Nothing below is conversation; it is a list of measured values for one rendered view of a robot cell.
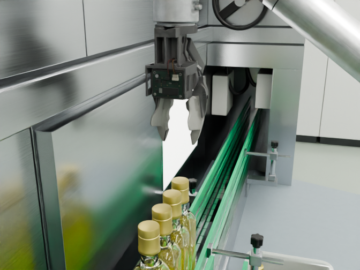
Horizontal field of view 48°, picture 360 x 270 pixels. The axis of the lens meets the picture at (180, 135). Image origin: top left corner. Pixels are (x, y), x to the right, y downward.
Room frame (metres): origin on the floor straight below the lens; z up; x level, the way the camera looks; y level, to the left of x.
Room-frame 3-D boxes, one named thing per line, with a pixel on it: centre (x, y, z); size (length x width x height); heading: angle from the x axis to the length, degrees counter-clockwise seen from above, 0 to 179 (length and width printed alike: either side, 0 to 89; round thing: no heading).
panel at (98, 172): (0.97, 0.07, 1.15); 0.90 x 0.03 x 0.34; 164
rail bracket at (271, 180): (1.38, -0.32, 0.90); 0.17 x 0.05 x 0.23; 74
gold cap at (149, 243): (0.55, 0.05, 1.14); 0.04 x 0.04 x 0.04
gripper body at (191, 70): (0.69, 0.01, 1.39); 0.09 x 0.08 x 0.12; 160
